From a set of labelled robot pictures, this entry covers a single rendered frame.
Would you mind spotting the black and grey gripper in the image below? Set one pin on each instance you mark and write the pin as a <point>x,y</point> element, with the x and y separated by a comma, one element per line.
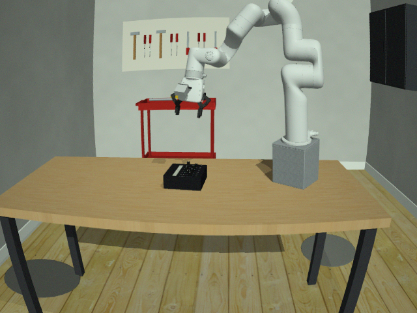
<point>193,95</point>

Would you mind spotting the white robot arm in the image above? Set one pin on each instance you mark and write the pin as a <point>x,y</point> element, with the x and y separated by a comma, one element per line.
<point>293,76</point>

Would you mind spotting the black lighting desk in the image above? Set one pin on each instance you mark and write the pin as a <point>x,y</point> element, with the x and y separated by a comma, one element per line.
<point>191,178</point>

